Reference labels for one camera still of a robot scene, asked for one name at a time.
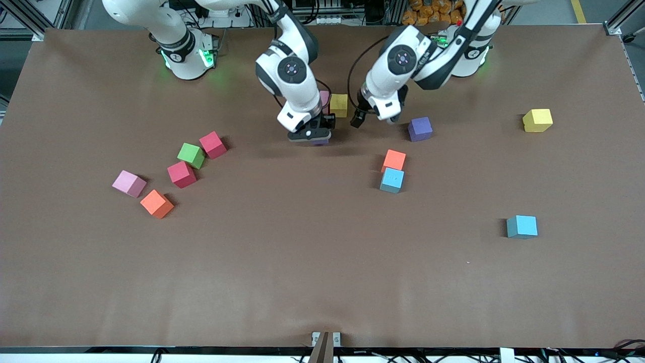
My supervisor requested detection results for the orange foam block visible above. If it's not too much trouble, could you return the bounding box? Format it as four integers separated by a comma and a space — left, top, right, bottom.
381, 150, 407, 173
140, 190, 174, 219

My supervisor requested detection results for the blue foam block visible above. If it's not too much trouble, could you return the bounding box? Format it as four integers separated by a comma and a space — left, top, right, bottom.
506, 215, 538, 239
379, 168, 405, 194

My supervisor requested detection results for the black electronics rack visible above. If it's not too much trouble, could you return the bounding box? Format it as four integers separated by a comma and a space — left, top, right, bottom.
310, 0, 371, 26

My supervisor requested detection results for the bag of orange items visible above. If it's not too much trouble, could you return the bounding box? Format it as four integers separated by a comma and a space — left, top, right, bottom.
403, 0, 467, 26

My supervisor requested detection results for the red foam block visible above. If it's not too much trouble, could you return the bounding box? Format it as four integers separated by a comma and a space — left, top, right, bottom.
167, 161, 197, 189
200, 131, 227, 160

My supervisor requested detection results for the green foam block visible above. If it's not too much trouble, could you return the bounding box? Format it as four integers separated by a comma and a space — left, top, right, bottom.
177, 143, 206, 170

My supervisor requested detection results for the large table cover mat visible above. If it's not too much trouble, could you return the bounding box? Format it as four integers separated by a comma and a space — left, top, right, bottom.
0, 24, 645, 349

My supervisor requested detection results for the white power strip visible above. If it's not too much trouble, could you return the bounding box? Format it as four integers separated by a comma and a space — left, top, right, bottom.
199, 0, 233, 18

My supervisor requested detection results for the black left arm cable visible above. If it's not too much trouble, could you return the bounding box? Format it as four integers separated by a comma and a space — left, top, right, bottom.
348, 36, 389, 95

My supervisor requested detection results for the metal clamp bracket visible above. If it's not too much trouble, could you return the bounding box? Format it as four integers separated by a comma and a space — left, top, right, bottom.
308, 331, 342, 363

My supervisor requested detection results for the aluminium frame profile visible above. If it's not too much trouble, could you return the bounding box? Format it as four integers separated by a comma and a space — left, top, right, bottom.
0, 0, 71, 42
604, 0, 645, 37

